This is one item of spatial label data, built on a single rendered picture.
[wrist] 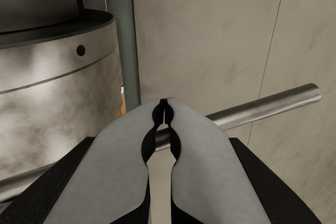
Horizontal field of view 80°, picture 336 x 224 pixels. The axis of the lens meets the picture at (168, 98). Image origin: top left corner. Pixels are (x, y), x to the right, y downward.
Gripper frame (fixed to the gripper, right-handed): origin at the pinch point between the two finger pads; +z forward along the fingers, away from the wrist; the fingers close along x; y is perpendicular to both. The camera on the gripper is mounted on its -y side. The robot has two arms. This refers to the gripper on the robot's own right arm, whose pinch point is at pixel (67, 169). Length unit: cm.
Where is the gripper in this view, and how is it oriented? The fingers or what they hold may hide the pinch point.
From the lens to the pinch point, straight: 46.1
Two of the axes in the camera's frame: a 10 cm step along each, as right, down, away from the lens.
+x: 3.5, 4.6, -8.1
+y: -0.2, 8.7, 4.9
